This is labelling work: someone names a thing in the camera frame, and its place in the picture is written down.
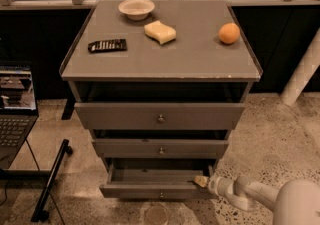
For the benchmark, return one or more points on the black remote control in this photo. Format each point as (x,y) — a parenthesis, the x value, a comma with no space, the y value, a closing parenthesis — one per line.
(110,45)

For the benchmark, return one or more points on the white diagonal pillar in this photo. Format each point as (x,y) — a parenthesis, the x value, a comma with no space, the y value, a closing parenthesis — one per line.
(304,71)

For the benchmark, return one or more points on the yellow wavy sponge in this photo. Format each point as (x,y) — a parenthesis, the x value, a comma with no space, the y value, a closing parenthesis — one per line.
(160,32)

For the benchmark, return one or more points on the black stand leg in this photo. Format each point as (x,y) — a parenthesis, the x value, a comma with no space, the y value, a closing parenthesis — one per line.
(40,214)

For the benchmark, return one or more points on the black laptop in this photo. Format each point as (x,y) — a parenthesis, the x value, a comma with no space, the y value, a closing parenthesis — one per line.
(18,109)

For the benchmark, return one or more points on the grey bottom drawer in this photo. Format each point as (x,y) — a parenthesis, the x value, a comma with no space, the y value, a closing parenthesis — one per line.
(165,182)

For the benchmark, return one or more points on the orange fruit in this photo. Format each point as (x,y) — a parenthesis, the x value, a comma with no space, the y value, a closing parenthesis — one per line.
(229,33)

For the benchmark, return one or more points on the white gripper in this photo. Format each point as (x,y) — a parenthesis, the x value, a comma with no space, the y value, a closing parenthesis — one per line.
(213,184)

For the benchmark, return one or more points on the white paper bowl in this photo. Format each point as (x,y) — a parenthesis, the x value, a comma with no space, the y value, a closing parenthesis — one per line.
(136,9)

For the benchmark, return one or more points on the grey top drawer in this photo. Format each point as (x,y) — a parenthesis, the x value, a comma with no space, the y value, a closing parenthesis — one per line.
(159,116)

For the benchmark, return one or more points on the grey drawer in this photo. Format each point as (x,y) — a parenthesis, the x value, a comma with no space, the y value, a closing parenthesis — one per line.
(160,148)
(165,182)
(159,116)

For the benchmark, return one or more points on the grey middle drawer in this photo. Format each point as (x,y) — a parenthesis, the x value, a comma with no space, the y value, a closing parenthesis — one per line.
(160,148)

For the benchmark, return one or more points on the grey drawer cabinet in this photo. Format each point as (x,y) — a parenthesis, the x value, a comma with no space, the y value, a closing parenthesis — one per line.
(195,67)

